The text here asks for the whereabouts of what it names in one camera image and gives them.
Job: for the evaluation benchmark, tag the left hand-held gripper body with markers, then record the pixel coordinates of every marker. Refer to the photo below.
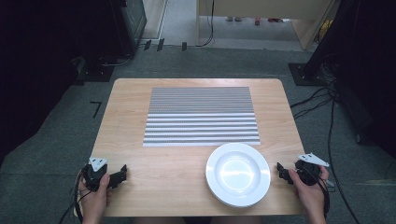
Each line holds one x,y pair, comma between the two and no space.
93,179

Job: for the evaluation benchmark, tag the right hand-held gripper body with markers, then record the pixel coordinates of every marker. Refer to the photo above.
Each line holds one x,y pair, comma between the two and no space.
308,174

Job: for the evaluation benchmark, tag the person's left hand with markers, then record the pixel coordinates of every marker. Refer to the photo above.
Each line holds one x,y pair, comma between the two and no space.
95,202

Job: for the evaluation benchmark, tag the person's right hand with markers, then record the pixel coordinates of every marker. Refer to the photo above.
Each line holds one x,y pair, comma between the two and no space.
313,197

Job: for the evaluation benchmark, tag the white plate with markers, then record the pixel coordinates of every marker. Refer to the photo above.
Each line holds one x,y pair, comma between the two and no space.
238,174

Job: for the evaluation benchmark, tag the grey striped placemat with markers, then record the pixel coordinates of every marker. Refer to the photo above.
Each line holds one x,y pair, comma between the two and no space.
201,115

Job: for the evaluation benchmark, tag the black stand base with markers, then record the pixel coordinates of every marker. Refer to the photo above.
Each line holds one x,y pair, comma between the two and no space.
306,76
95,74

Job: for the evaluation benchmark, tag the dark curtain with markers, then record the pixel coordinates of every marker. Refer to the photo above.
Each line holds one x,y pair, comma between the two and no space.
37,74
367,68

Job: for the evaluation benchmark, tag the small black floor block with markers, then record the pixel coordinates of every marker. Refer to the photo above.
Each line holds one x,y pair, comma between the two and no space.
147,45
160,44
184,46

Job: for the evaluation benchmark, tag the red small item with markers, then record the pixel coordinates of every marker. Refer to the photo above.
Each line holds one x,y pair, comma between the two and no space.
257,21

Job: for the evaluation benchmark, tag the glass door cabinet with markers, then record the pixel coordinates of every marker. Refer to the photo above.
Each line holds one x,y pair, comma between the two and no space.
135,21

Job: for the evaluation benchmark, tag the pair of white shoes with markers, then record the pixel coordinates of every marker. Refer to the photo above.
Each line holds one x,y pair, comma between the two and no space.
233,18

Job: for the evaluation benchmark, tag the light wooden desk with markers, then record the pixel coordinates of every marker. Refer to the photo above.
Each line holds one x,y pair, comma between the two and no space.
264,7

